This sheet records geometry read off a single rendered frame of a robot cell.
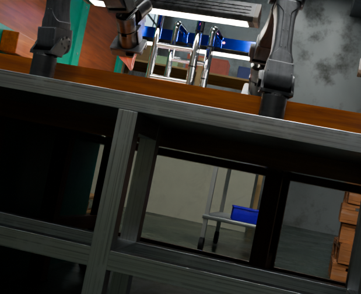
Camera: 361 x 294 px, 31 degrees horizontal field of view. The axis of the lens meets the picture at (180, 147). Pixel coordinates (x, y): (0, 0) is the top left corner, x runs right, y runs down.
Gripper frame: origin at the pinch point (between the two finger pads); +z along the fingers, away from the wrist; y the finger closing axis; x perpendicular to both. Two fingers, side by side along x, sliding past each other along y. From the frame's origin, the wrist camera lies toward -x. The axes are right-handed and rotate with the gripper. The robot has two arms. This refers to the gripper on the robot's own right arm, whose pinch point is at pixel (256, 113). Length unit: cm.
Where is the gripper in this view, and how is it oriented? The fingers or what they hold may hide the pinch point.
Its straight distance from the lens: 211.3
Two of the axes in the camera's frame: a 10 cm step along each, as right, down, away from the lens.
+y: -9.6, -1.8, 2.3
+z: 0.4, 7.1, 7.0
